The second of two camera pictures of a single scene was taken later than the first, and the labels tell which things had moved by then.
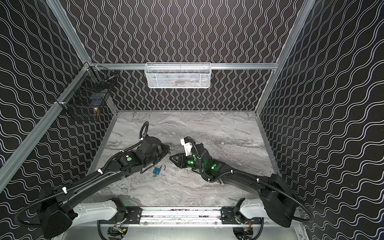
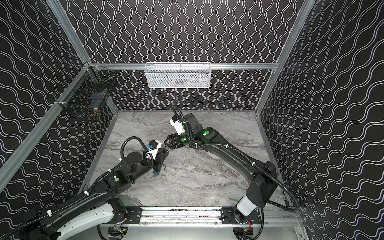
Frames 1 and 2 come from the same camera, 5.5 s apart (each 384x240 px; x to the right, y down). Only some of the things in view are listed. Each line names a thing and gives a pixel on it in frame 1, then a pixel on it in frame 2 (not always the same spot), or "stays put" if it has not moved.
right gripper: (183, 160) -> (169, 140)
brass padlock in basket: (96, 112) stays put
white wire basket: (178, 75) stays put
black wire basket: (87, 95) stays put
